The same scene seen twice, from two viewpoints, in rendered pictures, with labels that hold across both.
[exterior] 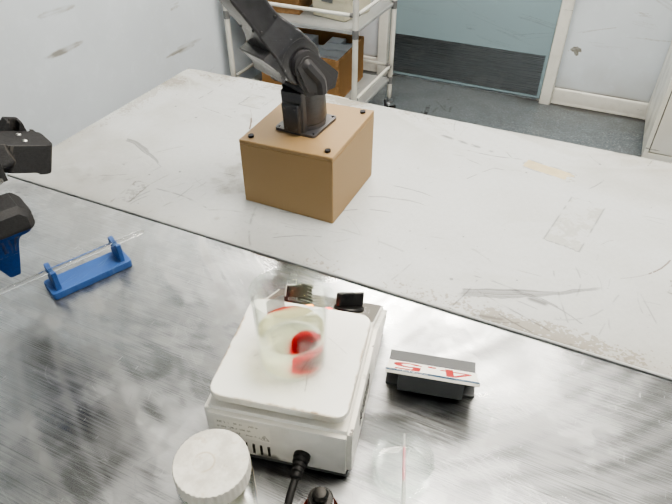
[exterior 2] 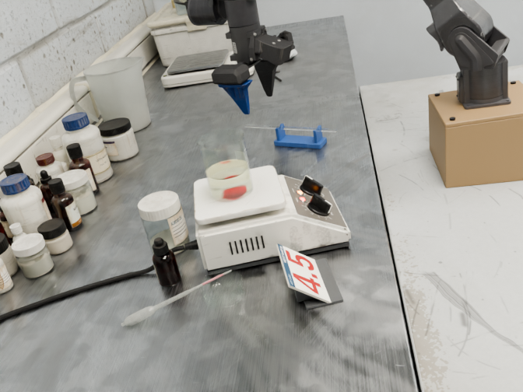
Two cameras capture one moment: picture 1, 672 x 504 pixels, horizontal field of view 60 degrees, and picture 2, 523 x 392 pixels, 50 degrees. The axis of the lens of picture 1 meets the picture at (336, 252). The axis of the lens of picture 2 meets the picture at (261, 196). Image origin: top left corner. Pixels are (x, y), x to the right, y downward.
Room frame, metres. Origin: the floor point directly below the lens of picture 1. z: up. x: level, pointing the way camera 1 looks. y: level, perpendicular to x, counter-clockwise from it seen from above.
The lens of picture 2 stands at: (0.20, -0.63, 1.34)
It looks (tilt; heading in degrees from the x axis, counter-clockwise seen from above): 28 degrees down; 75
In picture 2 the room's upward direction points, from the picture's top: 11 degrees counter-clockwise
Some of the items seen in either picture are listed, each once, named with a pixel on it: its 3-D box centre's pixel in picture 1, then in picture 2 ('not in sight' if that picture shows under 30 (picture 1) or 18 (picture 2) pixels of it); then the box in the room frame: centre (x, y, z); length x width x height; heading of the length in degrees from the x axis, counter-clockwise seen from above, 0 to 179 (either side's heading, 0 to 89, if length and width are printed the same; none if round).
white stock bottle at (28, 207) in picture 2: not in sight; (26, 211); (0.05, 0.25, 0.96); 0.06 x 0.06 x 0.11
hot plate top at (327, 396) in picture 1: (294, 354); (237, 193); (0.35, 0.04, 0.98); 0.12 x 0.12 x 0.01; 77
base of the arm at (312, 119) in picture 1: (303, 104); (482, 81); (0.75, 0.04, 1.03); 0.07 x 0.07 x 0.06; 61
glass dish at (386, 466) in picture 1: (402, 465); (222, 288); (0.28, -0.06, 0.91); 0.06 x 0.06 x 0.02
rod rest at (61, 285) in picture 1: (86, 265); (299, 135); (0.55, 0.31, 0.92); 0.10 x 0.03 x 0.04; 131
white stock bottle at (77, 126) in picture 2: not in sight; (85, 148); (0.16, 0.44, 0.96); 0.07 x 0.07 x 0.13
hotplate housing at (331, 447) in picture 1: (304, 364); (261, 216); (0.37, 0.03, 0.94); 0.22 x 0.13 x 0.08; 167
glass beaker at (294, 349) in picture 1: (294, 327); (226, 167); (0.34, 0.03, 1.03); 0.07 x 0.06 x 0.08; 73
